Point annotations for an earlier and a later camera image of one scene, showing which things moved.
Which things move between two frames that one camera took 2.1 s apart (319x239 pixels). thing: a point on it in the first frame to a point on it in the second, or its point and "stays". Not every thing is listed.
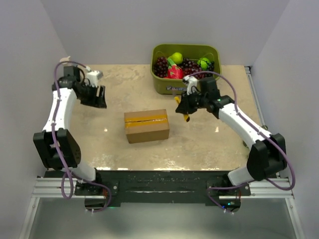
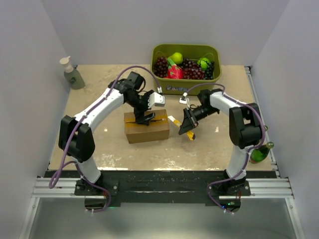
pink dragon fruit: [174, 71] stays
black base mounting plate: [163, 188] stays
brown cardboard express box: [146, 126] stays
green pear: [177, 57] stays
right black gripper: [185, 107] to [189, 123]
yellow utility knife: [186, 116] to [191, 135]
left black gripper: [97, 101] to [140, 118]
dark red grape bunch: [161, 67] stays
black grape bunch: [210, 68] stays
